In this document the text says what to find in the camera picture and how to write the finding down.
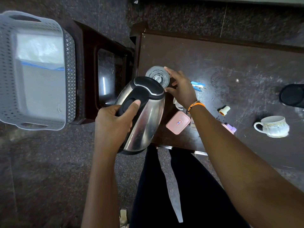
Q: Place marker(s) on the person's right hand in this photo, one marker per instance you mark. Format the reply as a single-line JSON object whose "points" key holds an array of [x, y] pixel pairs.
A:
{"points": [[184, 91]]}

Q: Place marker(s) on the blue stapler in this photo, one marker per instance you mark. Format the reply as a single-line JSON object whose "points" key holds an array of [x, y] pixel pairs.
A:
{"points": [[197, 85]]}

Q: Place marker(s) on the grey perforated plastic basket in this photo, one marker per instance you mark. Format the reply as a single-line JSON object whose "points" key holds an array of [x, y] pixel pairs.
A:
{"points": [[68, 68]]}

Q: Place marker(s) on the person's legs in black trousers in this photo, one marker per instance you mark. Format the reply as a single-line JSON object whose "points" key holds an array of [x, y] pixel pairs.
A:
{"points": [[152, 187]]}

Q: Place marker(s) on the dark brown plastic stool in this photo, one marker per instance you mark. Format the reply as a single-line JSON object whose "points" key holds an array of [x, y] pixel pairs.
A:
{"points": [[87, 68]]}

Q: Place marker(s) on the person's left forearm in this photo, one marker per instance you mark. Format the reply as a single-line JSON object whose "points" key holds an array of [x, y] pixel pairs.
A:
{"points": [[102, 187]]}

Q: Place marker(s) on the cream cylinder orange end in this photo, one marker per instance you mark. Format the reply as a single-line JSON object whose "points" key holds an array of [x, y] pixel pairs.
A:
{"points": [[224, 110]]}

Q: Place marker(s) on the person's right thumb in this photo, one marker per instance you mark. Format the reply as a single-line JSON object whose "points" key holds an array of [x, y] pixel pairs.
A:
{"points": [[169, 90]]}

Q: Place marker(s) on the small purple pink object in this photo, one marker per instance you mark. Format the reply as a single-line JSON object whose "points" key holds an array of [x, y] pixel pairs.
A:
{"points": [[230, 128]]}

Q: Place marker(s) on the person's foot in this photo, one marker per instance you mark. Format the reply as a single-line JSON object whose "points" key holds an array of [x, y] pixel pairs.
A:
{"points": [[123, 217]]}

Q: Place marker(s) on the pink lidded plastic container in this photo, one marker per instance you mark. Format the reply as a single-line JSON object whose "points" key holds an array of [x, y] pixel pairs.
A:
{"points": [[177, 122]]}

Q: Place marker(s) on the black round kettle base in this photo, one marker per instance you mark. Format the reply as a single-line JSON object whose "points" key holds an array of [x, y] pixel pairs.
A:
{"points": [[293, 95]]}

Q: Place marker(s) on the steel electric kettle black lid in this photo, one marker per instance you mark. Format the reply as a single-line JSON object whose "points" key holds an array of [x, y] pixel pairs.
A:
{"points": [[147, 116]]}

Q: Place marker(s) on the clear drinking glass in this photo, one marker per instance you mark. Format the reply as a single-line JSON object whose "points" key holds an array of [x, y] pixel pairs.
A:
{"points": [[156, 73]]}

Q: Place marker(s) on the small beige card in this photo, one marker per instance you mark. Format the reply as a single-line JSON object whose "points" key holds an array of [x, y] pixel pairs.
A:
{"points": [[192, 124]]}

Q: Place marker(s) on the person's left thumb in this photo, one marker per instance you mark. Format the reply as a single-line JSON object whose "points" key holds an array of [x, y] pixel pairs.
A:
{"points": [[131, 108]]}

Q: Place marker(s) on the small white object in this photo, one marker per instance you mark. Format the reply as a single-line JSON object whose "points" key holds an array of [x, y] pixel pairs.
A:
{"points": [[178, 106]]}

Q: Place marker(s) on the white floral teacup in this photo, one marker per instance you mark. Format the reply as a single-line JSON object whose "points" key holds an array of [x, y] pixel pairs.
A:
{"points": [[275, 127]]}

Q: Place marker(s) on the person's left hand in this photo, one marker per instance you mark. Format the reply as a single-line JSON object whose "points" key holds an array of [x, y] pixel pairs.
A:
{"points": [[109, 125]]}

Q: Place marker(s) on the person's right forearm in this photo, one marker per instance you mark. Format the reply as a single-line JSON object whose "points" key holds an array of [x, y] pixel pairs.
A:
{"points": [[237, 168]]}

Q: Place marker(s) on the clear plastic bag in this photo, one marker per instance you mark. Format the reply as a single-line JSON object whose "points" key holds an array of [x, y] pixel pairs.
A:
{"points": [[40, 80]]}

